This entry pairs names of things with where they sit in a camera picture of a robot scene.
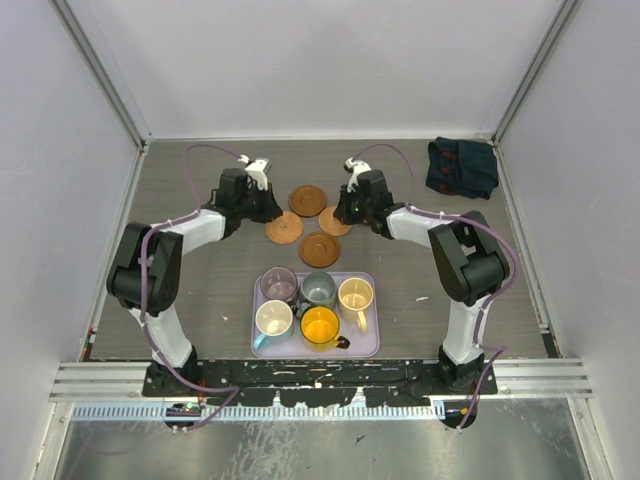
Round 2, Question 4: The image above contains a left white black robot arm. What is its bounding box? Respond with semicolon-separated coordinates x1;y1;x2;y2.
106;159;283;396

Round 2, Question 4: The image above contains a grey ceramic mug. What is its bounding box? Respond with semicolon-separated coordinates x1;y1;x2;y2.
299;272;337;309

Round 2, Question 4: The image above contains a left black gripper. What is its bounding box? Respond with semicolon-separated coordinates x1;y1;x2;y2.
237;182;282;224

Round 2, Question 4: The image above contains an aluminium front rail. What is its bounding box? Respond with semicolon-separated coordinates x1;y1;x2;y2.
50;358;593;402

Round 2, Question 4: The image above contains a purple glass cup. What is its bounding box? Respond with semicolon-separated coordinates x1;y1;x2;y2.
259;266;299;303

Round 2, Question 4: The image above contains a white mug blue handle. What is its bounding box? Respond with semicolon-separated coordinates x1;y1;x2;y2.
253;300;294;350

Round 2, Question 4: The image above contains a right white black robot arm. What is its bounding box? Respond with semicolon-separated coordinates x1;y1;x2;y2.
334;159;510;394

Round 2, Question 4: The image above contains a yellow glass mug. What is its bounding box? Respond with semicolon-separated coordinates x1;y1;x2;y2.
300;306;351;352

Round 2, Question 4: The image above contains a slotted cable duct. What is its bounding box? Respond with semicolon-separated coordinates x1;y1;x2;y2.
71;401;446;422

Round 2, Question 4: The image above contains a dark wooden coaster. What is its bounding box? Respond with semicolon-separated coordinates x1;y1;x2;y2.
288;185;327;218
299;232;341;269

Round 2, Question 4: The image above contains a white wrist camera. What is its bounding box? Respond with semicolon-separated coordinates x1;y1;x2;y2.
344;157;371;193
238;155;272;191

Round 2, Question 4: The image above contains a dark blue folded cloth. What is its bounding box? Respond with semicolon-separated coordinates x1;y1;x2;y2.
425;137;499;200

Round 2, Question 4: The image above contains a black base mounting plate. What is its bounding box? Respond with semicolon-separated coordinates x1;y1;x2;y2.
142;357;500;409

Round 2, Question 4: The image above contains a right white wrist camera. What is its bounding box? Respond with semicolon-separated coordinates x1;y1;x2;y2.
344;157;371;193

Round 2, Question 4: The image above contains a lilac plastic tray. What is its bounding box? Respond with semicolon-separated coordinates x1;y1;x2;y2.
250;276;380;360

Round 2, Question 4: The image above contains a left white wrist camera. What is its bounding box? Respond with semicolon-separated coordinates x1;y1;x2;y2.
238;155;272;191

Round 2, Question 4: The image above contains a woven rattan coaster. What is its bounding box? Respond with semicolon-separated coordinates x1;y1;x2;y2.
318;206;352;237
265;211;304;245

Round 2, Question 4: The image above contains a cream yellow mug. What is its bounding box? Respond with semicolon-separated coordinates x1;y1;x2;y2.
338;277;374;333

